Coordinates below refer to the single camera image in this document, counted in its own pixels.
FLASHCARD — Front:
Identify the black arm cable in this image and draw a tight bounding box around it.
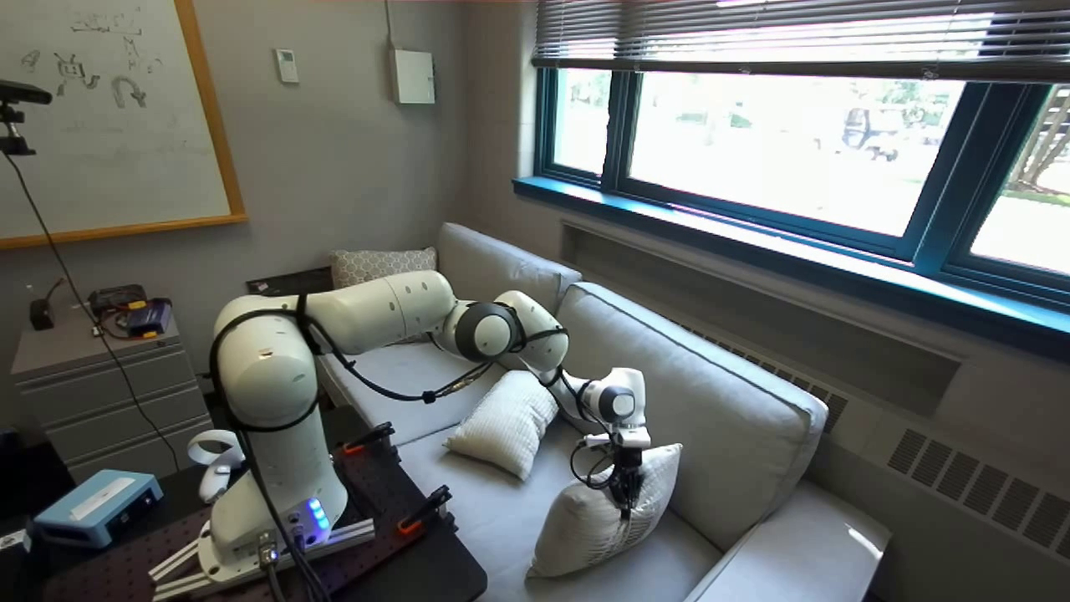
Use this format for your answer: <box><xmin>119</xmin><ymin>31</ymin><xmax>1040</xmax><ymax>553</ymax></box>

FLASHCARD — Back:
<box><xmin>205</xmin><ymin>290</ymin><xmax>629</xmax><ymax>494</ymax></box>

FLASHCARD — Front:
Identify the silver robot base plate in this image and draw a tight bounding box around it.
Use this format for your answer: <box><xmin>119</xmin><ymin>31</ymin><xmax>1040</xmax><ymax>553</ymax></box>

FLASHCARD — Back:
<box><xmin>146</xmin><ymin>512</ymin><xmax>383</xmax><ymax>596</ymax></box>

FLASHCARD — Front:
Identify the thin black camera cable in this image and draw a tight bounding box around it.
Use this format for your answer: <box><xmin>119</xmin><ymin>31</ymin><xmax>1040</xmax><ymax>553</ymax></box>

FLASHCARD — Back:
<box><xmin>0</xmin><ymin>146</ymin><xmax>186</xmax><ymax>471</ymax></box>

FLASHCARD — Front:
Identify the black robot table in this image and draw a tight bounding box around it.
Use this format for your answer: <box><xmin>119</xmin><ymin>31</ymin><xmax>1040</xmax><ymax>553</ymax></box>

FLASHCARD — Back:
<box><xmin>37</xmin><ymin>417</ymin><xmax>492</xmax><ymax>602</ymax></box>

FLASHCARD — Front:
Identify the white wall box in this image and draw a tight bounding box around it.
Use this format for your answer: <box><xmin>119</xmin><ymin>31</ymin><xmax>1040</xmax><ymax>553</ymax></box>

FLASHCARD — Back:
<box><xmin>383</xmin><ymin>0</ymin><xmax>440</xmax><ymax>110</ymax></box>

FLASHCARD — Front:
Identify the black camera on stand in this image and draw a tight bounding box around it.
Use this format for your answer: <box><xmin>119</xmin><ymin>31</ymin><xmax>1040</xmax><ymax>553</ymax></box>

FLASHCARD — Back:
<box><xmin>0</xmin><ymin>77</ymin><xmax>56</xmax><ymax>161</ymax></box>

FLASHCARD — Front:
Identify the baseboard radiator grille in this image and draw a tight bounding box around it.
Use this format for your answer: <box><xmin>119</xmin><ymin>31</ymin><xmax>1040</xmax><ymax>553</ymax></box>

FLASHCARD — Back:
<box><xmin>883</xmin><ymin>426</ymin><xmax>1070</xmax><ymax>565</ymax></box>

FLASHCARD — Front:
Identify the white wall thermostat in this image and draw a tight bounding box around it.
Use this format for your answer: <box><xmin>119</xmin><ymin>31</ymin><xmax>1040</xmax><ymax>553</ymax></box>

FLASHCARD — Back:
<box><xmin>271</xmin><ymin>44</ymin><xmax>306</xmax><ymax>91</ymax></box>

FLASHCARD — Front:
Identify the cream striped cushion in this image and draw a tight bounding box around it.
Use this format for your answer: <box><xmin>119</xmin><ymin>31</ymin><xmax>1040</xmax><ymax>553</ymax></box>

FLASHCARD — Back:
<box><xmin>444</xmin><ymin>369</ymin><xmax>562</xmax><ymax>480</ymax></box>
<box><xmin>529</xmin><ymin>442</ymin><xmax>685</xmax><ymax>581</ymax></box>

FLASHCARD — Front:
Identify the wide teal framed window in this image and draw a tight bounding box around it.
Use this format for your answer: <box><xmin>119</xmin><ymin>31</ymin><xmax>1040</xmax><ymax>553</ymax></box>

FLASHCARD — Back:
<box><xmin>511</xmin><ymin>60</ymin><xmax>1070</xmax><ymax>341</ymax></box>

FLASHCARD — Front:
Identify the small black item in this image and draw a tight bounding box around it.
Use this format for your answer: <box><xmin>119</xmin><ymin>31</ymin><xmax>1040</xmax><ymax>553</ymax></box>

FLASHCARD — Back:
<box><xmin>26</xmin><ymin>276</ymin><xmax>65</xmax><ymax>334</ymax></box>

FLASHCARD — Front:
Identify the orange black clamp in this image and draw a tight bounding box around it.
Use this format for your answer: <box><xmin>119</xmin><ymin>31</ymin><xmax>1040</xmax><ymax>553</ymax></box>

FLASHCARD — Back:
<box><xmin>394</xmin><ymin>480</ymin><xmax>454</xmax><ymax>541</ymax></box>
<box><xmin>332</xmin><ymin>417</ymin><xmax>398</xmax><ymax>460</ymax></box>

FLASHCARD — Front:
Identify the slatted window blind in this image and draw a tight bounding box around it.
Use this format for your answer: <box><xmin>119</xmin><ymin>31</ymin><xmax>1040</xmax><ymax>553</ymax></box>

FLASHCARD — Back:
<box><xmin>533</xmin><ymin>0</ymin><xmax>1070</xmax><ymax>82</ymax></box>

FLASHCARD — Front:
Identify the grey filing cabinet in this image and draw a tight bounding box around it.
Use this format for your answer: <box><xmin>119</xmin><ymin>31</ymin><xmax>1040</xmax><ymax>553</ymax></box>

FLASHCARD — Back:
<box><xmin>8</xmin><ymin>311</ymin><xmax>213</xmax><ymax>480</ymax></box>

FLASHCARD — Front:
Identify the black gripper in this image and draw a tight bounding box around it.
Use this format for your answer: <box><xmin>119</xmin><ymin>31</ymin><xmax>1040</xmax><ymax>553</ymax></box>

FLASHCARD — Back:
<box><xmin>600</xmin><ymin>427</ymin><xmax>652</xmax><ymax>520</ymax></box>

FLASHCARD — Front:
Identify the grey lattice patterned cushion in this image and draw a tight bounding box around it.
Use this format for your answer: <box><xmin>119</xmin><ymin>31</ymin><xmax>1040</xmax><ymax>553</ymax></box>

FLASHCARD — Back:
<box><xmin>328</xmin><ymin>245</ymin><xmax>440</xmax><ymax>290</ymax></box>

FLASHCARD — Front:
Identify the black orange gadget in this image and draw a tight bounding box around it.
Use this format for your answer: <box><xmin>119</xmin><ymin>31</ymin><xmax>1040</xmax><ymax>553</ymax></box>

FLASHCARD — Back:
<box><xmin>87</xmin><ymin>280</ymin><xmax>182</xmax><ymax>343</ymax></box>

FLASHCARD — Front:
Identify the white VR controller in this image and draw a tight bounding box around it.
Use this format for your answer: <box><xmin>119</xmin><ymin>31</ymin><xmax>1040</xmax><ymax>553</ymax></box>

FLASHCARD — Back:
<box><xmin>185</xmin><ymin>427</ymin><xmax>252</xmax><ymax>506</ymax></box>

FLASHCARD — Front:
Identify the grey fabric couch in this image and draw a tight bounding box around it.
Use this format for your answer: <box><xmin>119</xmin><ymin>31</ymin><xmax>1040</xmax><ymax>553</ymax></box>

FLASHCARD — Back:
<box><xmin>313</xmin><ymin>216</ymin><xmax>896</xmax><ymax>602</ymax></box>

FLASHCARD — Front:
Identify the light blue box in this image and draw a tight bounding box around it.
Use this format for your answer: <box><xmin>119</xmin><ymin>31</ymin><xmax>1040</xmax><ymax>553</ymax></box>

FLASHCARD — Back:
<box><xmin>30</xmin><ymin>464</ymin><xmax>167</xmax><ymax>553</ymax></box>

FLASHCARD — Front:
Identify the wood framed whiteboard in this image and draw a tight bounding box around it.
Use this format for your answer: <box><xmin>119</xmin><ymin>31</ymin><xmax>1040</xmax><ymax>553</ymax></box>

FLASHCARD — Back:
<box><xmin>0</xmin><ymin>0</ymin><xmax>252</xmax><ymax>254</ymax></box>

